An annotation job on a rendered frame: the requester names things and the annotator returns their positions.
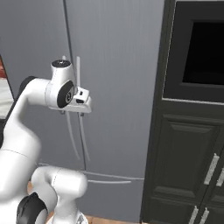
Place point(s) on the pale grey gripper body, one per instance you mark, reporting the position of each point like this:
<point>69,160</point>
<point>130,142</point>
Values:
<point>83,108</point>

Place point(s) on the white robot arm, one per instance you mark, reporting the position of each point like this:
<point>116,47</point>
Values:
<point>20,151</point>

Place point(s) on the grey fridge door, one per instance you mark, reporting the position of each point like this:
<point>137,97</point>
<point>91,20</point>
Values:
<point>116,87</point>
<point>32,38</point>

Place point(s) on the grey fridge freezer drawer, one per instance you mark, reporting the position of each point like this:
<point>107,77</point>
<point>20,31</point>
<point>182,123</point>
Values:
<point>116,201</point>

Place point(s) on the dark panelled cabinet door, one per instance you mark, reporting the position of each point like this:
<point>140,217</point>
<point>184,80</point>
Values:
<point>221,154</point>
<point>180,157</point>

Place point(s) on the dark low cabinet door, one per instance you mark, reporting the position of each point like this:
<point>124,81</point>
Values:
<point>169,211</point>
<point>217,214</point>

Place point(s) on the black built-in oven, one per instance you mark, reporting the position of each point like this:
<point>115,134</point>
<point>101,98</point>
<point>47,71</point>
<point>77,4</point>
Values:
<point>201,49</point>

